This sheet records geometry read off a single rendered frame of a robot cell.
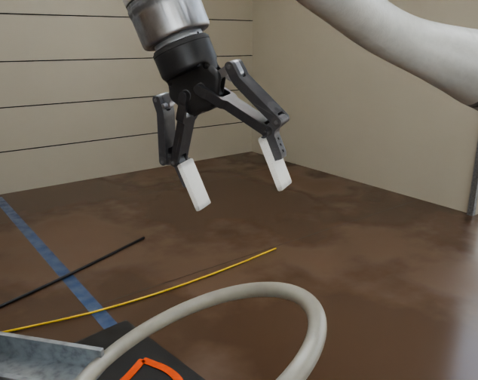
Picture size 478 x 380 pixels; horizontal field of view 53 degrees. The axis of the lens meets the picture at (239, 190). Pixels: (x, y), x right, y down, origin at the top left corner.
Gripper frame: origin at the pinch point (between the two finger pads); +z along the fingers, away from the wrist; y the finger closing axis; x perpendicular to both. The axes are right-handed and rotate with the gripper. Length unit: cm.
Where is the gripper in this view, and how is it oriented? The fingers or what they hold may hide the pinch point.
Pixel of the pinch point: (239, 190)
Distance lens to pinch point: 63.8
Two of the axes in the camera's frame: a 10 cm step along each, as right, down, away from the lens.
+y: -7.9, 2.1, 5.8
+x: -4.9, 3.5, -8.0
